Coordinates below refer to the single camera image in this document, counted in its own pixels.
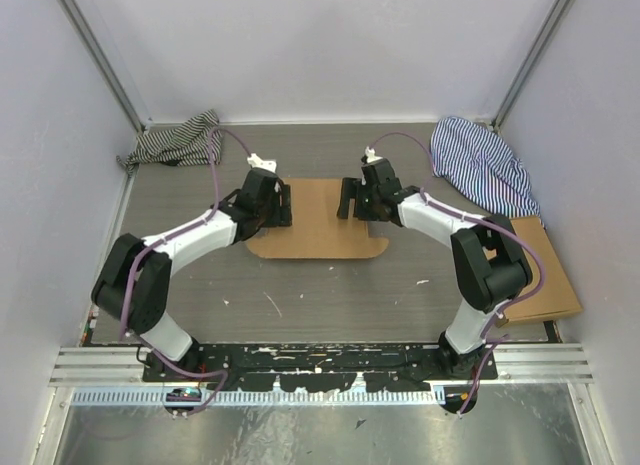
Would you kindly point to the white slotted cable duct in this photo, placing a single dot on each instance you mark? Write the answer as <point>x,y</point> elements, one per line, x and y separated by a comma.
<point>191,397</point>

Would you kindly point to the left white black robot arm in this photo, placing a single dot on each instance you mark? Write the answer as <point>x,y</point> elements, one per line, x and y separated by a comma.
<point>133,284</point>

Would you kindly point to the aluminium corner post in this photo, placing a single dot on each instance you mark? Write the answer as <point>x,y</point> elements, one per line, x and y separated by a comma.
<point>558,11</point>
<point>85,19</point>

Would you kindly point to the black white striped cloth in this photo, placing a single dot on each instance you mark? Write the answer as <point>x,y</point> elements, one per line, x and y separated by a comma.
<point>197,141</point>

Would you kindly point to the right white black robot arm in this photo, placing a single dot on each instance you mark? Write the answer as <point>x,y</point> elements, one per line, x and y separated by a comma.
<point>490,264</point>

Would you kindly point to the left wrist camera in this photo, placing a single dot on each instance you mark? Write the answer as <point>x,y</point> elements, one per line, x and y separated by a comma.
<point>254,161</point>

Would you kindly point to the left aluminium corner post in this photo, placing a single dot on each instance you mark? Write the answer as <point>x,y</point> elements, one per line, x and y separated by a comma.
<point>85,19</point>

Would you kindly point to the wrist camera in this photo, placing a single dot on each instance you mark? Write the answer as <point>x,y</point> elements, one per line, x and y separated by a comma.
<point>254,161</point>
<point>370,156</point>

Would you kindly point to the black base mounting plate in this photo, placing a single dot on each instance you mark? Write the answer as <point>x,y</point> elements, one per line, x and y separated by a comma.
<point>324,367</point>

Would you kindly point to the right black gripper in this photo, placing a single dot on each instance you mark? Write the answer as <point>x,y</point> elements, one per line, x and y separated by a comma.
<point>352,188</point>

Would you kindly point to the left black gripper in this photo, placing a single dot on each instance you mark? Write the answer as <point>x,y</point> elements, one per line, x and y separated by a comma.
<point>283,216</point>

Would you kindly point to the right aluminium corner post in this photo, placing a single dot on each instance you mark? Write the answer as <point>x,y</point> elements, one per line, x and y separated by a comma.
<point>558,11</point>

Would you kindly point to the aluminium front rail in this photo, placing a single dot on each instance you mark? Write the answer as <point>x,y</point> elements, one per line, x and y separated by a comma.
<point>123,365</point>

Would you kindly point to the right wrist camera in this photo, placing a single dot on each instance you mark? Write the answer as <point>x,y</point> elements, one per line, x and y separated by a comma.
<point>370,156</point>

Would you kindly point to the blue white striped cloth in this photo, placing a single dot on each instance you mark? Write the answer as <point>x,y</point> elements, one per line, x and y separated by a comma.
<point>481,166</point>

